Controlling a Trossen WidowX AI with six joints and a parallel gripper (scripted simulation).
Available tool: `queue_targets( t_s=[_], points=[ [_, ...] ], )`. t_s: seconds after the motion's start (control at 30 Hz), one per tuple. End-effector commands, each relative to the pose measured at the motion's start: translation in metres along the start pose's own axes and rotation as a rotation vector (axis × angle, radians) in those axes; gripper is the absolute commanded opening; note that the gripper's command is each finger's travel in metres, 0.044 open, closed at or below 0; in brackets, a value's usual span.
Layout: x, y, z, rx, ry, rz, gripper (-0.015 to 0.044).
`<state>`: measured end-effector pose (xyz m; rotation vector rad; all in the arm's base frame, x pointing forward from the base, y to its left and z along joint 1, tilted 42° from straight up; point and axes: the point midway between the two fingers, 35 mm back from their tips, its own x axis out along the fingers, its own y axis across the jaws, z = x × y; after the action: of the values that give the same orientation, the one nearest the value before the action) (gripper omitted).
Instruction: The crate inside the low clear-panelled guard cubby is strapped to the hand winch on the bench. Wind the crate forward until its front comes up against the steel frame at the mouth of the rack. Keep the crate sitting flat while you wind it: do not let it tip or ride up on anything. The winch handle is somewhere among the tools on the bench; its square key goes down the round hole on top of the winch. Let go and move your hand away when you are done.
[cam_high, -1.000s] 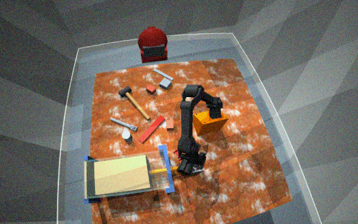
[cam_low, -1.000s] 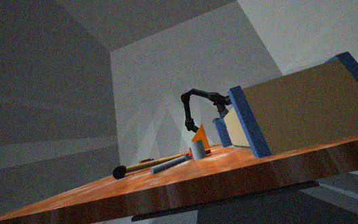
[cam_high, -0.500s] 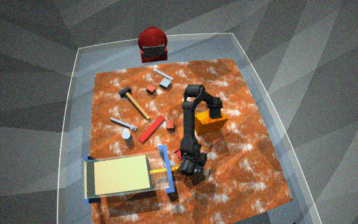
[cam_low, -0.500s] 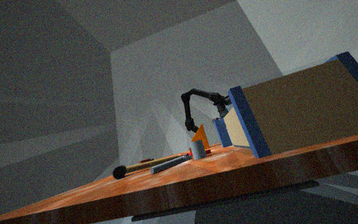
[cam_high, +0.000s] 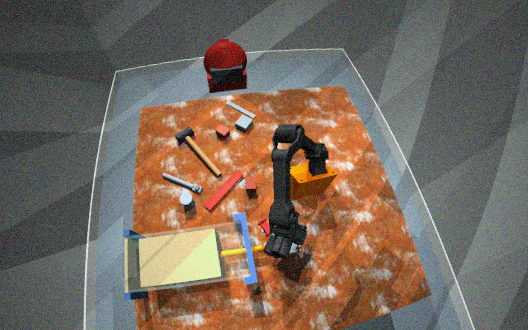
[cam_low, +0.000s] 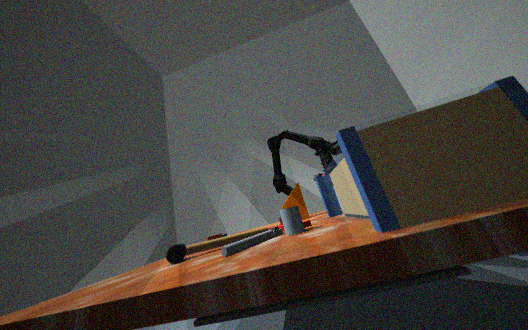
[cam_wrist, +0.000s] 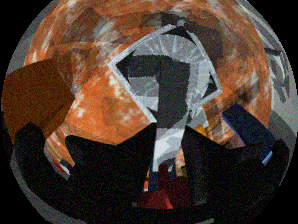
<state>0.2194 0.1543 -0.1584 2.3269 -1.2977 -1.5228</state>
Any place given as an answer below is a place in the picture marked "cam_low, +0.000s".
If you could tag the clear-panelled guard cubby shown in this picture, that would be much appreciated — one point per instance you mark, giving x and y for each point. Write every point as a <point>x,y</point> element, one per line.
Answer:
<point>454,155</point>

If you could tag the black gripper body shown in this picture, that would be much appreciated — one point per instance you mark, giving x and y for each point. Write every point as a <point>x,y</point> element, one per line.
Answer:
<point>325,162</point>

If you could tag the grey cylinder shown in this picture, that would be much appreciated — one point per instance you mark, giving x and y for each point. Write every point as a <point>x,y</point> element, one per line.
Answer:
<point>292,220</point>

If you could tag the red flat bar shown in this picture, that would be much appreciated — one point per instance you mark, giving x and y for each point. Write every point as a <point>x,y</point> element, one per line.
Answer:
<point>305,223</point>

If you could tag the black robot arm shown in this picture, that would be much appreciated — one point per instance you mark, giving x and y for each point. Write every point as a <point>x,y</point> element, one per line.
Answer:
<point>316,143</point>

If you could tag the grey metal rod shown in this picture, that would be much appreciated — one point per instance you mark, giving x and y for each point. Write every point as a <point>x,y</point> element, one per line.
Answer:
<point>245,243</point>

